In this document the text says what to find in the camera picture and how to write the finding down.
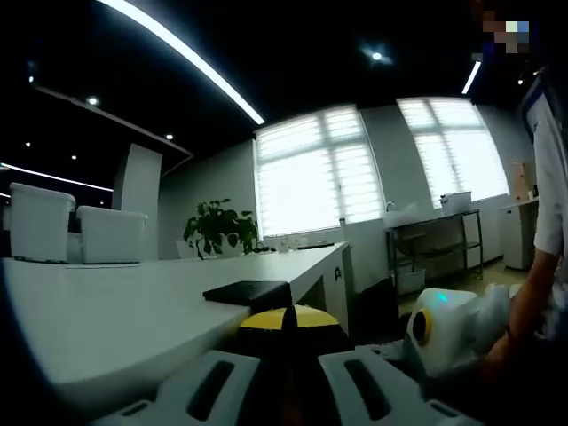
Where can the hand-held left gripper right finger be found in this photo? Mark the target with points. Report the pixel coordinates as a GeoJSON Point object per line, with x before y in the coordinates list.
{"type": "Point", "coordinates": [404, 395]}

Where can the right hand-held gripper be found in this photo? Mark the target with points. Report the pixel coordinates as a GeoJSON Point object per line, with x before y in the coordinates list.
{"type": "Point", "coordinates": [452, 328]}

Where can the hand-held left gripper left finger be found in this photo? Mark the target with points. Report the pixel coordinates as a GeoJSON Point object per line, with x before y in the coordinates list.
{"type": "Point", "coordinates": [177, 386]}

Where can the black fixed fixture clamp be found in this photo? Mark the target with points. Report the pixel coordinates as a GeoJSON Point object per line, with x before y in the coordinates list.
{"type": "Point", "coordinates": [248, 292]}

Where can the white plastic bin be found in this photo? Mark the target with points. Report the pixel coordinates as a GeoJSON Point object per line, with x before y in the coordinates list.
{"type": "Point", "coordinates": [455, 202]}
{"type": "Point", "coordinates": [410, 281]}

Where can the metal shelf rack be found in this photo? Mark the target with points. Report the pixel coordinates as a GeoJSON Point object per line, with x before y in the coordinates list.
{"type": "Point", "coordinates": [463, 228]}

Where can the white cabinet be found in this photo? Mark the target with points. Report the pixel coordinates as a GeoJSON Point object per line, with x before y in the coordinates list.
{"type": "Point", "coordinates": [517, 235]}

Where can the white bottle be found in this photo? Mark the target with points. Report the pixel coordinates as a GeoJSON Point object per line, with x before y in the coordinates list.
{"type": "Point", "coordinates": [342, 223]}

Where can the cardboard box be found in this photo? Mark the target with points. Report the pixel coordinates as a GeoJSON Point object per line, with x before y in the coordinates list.
{"type": "Point", "coordinates": [523, 182]}

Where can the white storage box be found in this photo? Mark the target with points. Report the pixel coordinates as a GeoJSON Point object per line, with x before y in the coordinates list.
{"type": "Point", "coordinates": [40, 226]}
{"type": "Point", "coordinates": [111, 237]}

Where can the potted green plant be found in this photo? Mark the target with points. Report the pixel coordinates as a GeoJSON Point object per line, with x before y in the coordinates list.
{"type": "Point", "coordinates": [222, 226]}

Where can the window with blinds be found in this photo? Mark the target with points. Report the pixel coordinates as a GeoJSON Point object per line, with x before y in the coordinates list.
{"type": "Point", "coordinates": [310, 182]}
{"type": "Point", "coordinates": [457, 151]}

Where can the person's white shirt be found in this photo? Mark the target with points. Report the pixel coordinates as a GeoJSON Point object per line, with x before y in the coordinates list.
{"type": "Point", "coordinates": [550, 177]}

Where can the white pillar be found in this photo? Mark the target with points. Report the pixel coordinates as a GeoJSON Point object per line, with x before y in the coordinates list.
{"type": "Point", "coordinates": [139, 195]}

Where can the short ceiling light strip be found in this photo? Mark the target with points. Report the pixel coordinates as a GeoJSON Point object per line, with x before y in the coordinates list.
{"type": "Point", "coordinates": [471, 77]}

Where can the long curved ceiling light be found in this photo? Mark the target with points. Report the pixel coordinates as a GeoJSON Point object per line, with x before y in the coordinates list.
{"type": "Point", "coordinates": [199, 63]}

